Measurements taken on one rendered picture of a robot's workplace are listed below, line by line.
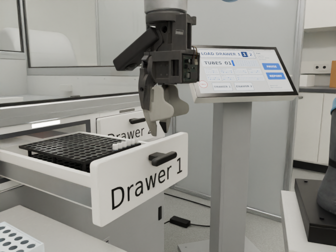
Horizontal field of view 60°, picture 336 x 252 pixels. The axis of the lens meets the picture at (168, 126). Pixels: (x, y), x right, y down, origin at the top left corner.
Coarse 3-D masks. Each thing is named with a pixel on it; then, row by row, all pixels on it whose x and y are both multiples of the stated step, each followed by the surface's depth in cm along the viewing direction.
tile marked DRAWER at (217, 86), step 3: (213, 84) 131; (216, 84) 131; (219, 84) 131; (222, 84) 132; (225, 84) 132; (228, 84) 133; (213, 87) 130; (216, 87) 130; (219, 87) 131; (222, 87) 131; (225, 87) 131; (228, 87) 132; (231, 87) 132; (216, 90) 129; (219, 90) 130; (222, 90) 130; (225, 90) 130; (228, 90) 131; (231, 90) 131
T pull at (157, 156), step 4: (156, 152) 58; (168, 152) 57; (172, 152) 57; (148, 156) 56; (152, 156) 56; (156, 156) 55; (160, 156) 55; (164, 156) 55; (168, 156) 56; (172, 156) 57; (152, 160) 53; (156, 160) 53; (160, 160) 54; (164, 160) 55; (168, 160) 56; (152, 164) 53; (156, 164) 53; (160, 164) 54
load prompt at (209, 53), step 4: (200, 52) 139; (204, 52) 140; (208, 52) 140; (212, 52) 141; (216, 52) 142; (220, 52) 142; (224, 52) 143; (228, 52) 143; (232, 52) 144; (236, 52) 145; (240, 52) 145; (244, 52) 146; (248, 52) 146; (252, 52) 147; (200, 56) 138; (204, 56) 138; (208, 56) 139; (212, 56) 140; (216, 56) 140; (220, 56) 141; (224, 56) 141; (228, 56) 142; (232, 56) 143; (236, 56) 143; (240, 56) 144; (244, 56) 144; (248, 56) 145; (252, 56) 146
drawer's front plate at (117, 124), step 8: (136, 112) 103; (96, 120) 89; (104, 120) 90; (112, 120) 93; (120, 120) 96; (128, 120) 100; (104, 128) 90; (112, 128) 93; (120, 128) 97; (128, 128) 100; (136, 128) 104; (144, 128) 108; (120, 136) 97; (144, 136) 108; (152, 136) 112
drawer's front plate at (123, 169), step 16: (144, 144) 57; (160, 144) 60; (176, 144) 65; (96, 160) 47; (112, 160) 48; (128, 160) 52; (144, 160) 56; (176, 160) 66; (96, 176) 46; (112, 176) 49; (128, 176) 52; (144, 176) 56; (176, 176) 67; (96, 192) 46; (144, 192) 57; (96, 208) 47; (128, 208) 53; (96, 224) 48
